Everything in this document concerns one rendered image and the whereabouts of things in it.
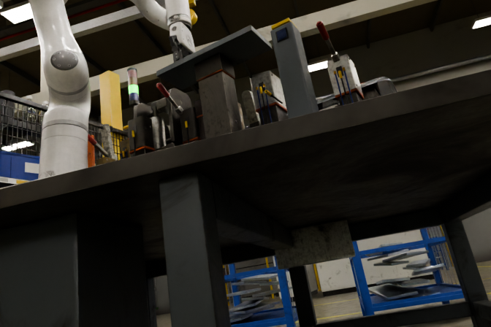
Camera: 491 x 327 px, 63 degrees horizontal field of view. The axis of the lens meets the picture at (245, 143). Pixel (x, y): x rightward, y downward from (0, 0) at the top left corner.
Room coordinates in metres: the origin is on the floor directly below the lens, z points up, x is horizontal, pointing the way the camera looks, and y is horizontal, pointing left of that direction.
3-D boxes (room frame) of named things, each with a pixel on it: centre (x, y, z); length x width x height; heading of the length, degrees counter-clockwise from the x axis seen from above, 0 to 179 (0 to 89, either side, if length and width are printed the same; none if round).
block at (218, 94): (1.15, 0.06, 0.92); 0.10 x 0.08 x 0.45; 63
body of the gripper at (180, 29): (1.20, 0.16, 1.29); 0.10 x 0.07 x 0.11; 162
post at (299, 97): (1.03, -0.17, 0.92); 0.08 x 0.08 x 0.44; 63
